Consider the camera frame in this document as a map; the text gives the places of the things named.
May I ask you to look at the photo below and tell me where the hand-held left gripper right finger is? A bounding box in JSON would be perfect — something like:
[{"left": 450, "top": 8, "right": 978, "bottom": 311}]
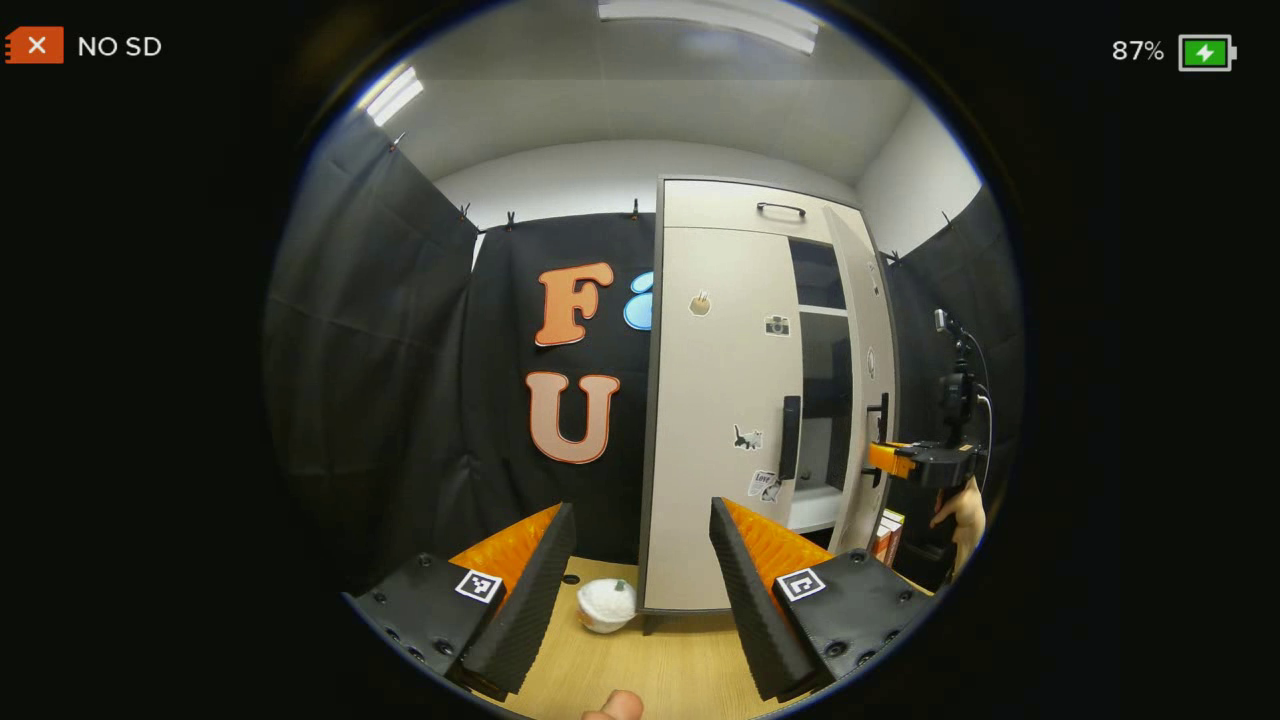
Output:
[{"left": 709, "top": 497, "right": 936, "bottom": 703}]

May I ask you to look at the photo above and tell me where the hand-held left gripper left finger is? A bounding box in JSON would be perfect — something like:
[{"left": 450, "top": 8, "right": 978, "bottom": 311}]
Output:
[{"left": 345, "top": 502, "right": 578, "bottom": 701}]

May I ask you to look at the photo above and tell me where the black door handle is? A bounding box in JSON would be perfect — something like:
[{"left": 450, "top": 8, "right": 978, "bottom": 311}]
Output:
[
  {"left": 866, "top": 393, "right": 891, "bottom": 489},
  {"left": 779, "top": 396, "right": 802, "bottom": 482}
]

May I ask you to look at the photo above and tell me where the grey double-door shoe cabinet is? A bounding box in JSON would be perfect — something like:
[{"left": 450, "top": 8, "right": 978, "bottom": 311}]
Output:
[{"left": 637, "top": 176, "right": 901, "bottom": 636}]

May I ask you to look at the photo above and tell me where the beige cabinet door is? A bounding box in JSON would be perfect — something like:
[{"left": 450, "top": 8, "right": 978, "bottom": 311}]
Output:
[
  {"left": 645, "top": 225, "right": 804, "bottom": 613},
  {"left": 822, "top": 205, "right": 899, "bottom": 554}
]

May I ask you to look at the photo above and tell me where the white cabinet bottom shelf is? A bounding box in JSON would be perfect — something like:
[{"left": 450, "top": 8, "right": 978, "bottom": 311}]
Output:
[{"left": 788, "top": 485, "right": 846, "bottom": 534}]

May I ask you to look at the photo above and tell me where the beige cabinet drawer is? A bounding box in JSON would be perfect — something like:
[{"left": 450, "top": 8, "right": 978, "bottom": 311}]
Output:
[{"left": 663, "top": 180, "right": 866, "bottom": 244}]

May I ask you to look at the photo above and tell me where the black backdrop cloth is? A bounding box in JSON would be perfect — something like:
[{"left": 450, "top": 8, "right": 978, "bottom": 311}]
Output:
[{"left": 262, "top": 110, "right": 1026, "bottom": 601}]

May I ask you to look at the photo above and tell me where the ceiling light panel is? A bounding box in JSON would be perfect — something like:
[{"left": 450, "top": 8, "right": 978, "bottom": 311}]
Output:
[{"left": 598, "top": 0, "right": 819, "bottom": 56}]

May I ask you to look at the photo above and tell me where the ceiling strip light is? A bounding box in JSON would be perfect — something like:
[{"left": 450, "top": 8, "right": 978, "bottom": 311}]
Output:
[{"left": 360, "top": 65, "right": 425, "bottom": 128}]

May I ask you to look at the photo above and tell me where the black cable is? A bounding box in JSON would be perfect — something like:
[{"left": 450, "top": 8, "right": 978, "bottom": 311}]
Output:
[{"left": 962, "top": 328, "right": 994, "bottom": 471}]

